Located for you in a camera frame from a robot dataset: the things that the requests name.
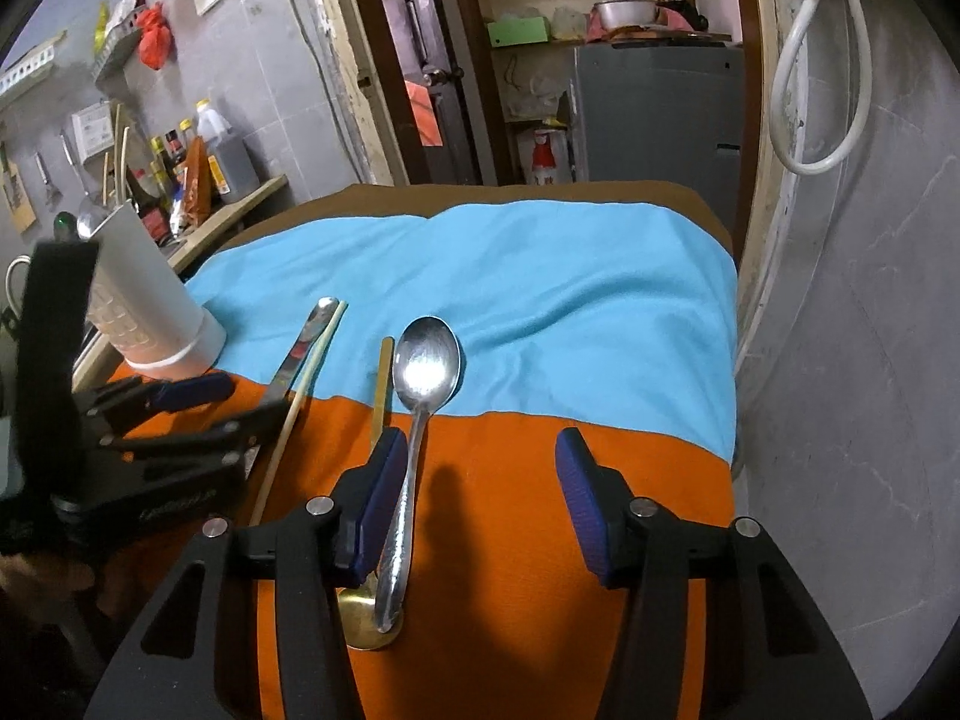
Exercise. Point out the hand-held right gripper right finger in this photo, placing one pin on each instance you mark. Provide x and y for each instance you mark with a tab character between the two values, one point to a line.
585	495

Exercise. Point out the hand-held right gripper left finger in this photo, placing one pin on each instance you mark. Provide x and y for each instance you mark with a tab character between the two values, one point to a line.
379	495

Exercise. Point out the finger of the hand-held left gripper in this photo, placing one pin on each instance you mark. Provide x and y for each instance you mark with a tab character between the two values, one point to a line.
195	390
225	435

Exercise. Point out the white plastic utensil basket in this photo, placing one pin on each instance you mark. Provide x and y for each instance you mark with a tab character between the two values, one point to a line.
150	292

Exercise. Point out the gold spoon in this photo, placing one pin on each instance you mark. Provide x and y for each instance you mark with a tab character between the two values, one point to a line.
385	382

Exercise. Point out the metal spoon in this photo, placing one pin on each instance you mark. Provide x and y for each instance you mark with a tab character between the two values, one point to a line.
427	360
307	341

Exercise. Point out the person's left hand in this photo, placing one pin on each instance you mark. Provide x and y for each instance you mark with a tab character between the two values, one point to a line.
45	577

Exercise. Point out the curved metal faucet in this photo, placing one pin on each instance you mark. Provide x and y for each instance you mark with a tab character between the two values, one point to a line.
15	277

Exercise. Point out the blue white packet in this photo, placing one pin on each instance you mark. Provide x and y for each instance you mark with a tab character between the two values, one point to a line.
178	210

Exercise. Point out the beige kitchen counter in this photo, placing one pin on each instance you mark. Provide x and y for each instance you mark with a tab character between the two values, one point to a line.
232	210

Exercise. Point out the dark soy sauce bottle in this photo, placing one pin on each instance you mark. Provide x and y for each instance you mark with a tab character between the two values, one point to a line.
150	210

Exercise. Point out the wooden knife holder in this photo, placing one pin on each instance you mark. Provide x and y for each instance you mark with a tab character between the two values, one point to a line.
16	195

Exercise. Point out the orange snack packet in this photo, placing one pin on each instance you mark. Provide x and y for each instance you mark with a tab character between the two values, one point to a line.
196	187

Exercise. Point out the small metal spatula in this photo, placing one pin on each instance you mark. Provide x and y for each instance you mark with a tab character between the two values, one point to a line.
46	184

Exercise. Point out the colourful striped blanket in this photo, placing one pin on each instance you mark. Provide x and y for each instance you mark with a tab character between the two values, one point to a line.
562	277

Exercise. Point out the yellow cap sauce bottle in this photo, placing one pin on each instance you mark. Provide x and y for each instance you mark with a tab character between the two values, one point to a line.
159	161

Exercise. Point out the large dark oil jug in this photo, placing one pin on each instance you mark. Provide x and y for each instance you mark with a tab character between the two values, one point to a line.
229	157

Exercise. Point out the red label sauce bottle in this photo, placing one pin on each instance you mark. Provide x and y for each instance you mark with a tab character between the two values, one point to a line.
176	150

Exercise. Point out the red white bottle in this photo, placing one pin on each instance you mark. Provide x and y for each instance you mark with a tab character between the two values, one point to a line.
547	157

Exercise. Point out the red plastic bag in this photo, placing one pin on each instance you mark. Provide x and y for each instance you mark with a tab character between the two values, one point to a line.
155	41

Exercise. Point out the green yellow packet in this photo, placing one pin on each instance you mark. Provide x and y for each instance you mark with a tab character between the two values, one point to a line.
100	30

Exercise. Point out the red white packets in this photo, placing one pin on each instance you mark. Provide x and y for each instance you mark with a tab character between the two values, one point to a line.
129	9

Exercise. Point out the grey appliance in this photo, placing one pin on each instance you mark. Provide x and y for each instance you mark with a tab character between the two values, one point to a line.
652	112

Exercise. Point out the dark wooden door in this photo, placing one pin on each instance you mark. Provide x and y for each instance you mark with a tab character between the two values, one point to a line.
427	37

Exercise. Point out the green box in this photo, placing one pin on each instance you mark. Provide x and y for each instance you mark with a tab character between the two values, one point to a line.
517	31

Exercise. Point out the wooden cutting board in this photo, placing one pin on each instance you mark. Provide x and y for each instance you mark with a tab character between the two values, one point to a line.
675	34

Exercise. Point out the metal pot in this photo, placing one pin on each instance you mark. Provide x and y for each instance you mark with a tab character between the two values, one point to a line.
626	13

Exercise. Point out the white wall basket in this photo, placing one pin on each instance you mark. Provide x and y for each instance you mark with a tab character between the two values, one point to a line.
30	64

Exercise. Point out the grey wall shelf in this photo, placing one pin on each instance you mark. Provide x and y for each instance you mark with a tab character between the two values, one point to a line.
116	52

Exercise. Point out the wooden door frame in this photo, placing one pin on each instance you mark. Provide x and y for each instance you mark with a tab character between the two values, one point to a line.
352	52

